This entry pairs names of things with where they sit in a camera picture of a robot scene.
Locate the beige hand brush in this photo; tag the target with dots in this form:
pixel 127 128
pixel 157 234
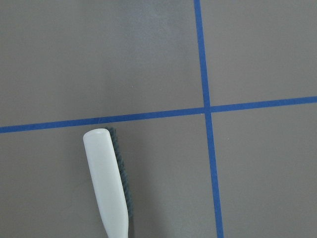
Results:
pixel 110 180

